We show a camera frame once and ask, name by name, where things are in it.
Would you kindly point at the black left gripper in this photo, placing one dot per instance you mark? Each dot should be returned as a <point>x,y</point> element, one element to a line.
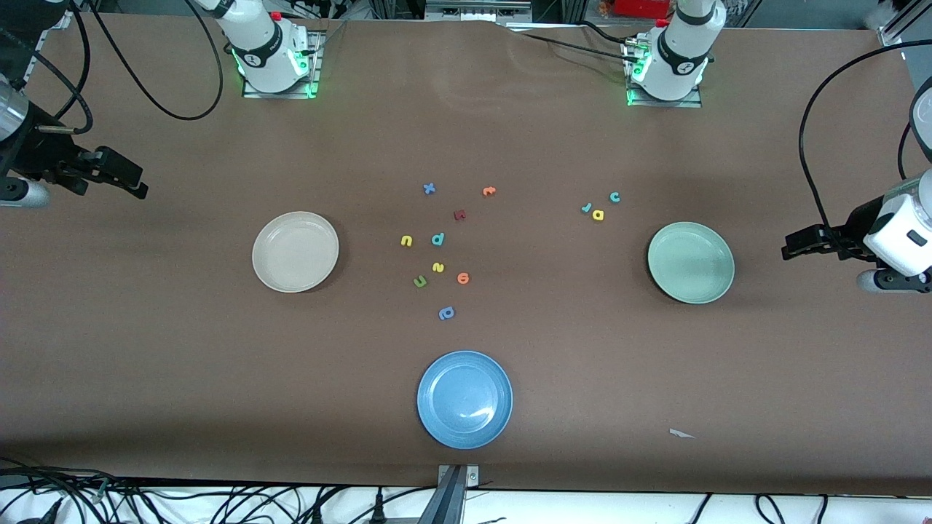
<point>859,221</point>

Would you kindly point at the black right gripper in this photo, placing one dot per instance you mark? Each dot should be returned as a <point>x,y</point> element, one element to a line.
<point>35,154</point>

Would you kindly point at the pale green plate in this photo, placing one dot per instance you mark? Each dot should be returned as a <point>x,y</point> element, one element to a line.
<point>691,263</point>

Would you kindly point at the beige brown plate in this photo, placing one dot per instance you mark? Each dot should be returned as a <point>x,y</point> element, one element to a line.
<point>295,252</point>

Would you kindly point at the brown table cover sheet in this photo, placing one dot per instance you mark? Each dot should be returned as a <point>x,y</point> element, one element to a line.
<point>145,364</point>

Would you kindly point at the white paper scrap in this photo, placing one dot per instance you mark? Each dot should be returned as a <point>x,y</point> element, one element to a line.
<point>679,434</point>

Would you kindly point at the red box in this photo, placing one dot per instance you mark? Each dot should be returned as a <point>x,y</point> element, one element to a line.
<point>641,7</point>

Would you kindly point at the blue foam letter a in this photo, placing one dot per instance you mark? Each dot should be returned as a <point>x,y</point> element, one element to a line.
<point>446,313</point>

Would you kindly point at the blue plate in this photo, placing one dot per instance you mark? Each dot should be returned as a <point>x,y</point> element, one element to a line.
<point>464,399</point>

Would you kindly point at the aluminium frame profile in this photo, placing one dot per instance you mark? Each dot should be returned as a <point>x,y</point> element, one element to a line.
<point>64,18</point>
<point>892,35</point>

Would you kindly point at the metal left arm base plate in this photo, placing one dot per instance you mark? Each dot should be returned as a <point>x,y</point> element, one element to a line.
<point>695,102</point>

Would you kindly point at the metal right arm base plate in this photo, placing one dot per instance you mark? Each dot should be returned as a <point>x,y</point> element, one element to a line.
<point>314,73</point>

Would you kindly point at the grey metal frame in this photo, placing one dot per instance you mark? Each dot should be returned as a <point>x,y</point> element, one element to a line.
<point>473,11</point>

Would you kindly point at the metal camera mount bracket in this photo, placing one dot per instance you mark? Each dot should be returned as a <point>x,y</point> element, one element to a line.
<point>473,477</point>

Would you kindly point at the dark camera mount pole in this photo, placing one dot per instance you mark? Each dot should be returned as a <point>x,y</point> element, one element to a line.
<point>445,506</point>

